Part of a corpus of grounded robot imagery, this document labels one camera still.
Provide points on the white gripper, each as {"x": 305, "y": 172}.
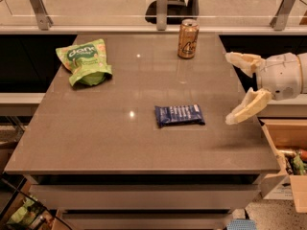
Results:
{"x": 279, "y": 76}

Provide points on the blue rxbar wrapper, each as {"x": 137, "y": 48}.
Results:
{"x": 176, "y": 115}

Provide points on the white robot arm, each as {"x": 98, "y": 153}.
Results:
{"x": 303, "y": 72}

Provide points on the green rice chip bag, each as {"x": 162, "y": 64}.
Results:
{"x": 86, "y": 62}

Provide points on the cardboard box with items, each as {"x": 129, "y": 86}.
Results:
{"x": 288, "y": 140}

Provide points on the gold soda can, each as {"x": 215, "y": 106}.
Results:
{"x": 187, "y": 40}

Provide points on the black office chair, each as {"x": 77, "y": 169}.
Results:
{"x": 178, "y": 10}

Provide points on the upper grey drawer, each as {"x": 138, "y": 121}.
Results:
{"x": 145, "y": 197}

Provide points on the grey drawer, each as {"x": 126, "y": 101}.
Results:
{"x": 155, "y": 221}
{"x": 145, "y": 197}

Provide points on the blue mesh object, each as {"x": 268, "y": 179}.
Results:
{"x": 241, "y": 224}

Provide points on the lower grey drawer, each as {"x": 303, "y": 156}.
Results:
{"x": 155, "y": 221}

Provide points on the green bags in bin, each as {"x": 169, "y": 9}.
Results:
{"x": 25, "y": 215}

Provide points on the right metal railing bracket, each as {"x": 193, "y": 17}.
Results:
{"x": 279, "y": 21}

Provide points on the metal railing bracket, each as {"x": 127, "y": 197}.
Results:
{"x": 43, "y": 20}
{"x": 161, "y": 15}
{"x": 279, "y": 21}

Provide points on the middle metal railing bracket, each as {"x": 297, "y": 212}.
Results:
{"x": 161, "y": 15}

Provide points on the left metal railing bracket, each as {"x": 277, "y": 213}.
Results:
{"x": 43, "y": 20}

